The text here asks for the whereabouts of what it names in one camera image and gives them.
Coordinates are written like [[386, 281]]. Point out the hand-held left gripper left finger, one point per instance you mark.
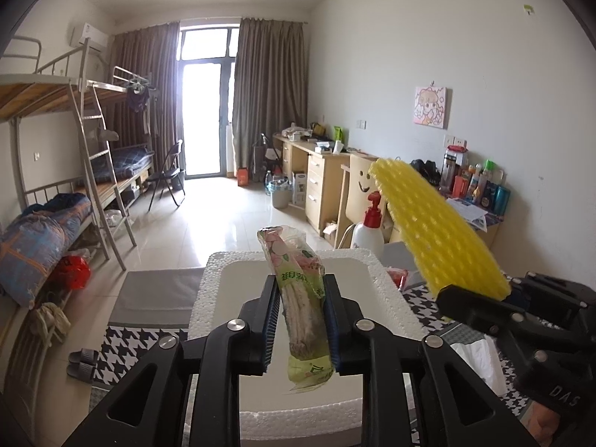
[[273, 323]]

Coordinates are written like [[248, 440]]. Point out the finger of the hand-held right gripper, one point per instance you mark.
[[549, 288], [470, 309]]

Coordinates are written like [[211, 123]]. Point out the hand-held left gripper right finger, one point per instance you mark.
[[331, 326]]

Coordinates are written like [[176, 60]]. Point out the enoki mushroom packet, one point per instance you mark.
[[302, 316]]

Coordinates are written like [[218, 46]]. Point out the white foam box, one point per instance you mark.
[[242, 284]]

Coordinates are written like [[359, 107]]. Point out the blue face mask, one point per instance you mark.
[[479, 368]]

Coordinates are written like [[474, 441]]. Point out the yellow foam net sleeve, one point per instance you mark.
[[433, 228]]

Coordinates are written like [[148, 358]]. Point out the person's right hand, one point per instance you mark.
[[552, 428]]

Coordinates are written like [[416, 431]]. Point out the red snack packet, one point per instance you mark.
[[396, 278]]

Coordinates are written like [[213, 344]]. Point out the printed paper sheets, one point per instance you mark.
[[468, 214]]

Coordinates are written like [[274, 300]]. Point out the white pump bottle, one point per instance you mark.
[[368, 235]]

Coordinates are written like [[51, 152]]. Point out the row of toiletry bottles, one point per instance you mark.
[[479, 186]]

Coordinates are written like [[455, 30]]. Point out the grey waste bucket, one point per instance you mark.
[[281, 195]]

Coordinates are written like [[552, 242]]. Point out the houndstooth tablecloth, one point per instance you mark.
[[139, 335]]

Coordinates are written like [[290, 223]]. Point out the white carton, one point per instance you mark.
[[300, 190]]

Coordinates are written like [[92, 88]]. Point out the wooden chair with smiley face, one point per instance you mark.
[[358, 191]]

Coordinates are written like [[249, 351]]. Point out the wooden desk with drawers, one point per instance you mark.
[[316, 181]]

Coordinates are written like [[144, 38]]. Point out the red floor container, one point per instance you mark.
[[242, 178]]

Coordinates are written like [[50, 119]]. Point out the black folding chair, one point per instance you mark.
[[166, 177]]

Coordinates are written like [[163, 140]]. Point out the dark slipper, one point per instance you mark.
[[80, 373], [84, 356]]

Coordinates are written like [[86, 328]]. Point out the red plastic bag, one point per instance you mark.
[[74, 272]]

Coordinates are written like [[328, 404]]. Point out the metal bunk bed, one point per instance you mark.
[[42, 93], [135, 167]]

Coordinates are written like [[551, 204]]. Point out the blue plaid quilt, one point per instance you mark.
[[123, 160]]

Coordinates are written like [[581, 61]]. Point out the beige cloth bundle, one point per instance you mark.
[[49, 323]]

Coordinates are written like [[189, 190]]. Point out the brown curtain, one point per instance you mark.
[[149, 102], [270, 98]]

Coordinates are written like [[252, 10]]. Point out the glass balcony door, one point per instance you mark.
[[205, 102]]

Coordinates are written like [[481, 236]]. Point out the metal bed ladder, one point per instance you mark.
[[100, 149]]

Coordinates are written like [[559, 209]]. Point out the blue bedding bundle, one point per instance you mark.
[[37, 247]]

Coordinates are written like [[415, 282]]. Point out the hanging dark clothes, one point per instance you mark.
[[138, 97]]

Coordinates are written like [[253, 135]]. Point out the white air conditioner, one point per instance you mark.
[[88, 37]]

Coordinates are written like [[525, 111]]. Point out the double white wall socket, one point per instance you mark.
[[454, 141]]

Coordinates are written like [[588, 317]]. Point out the pink wall picture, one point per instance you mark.
[[431, 108]]

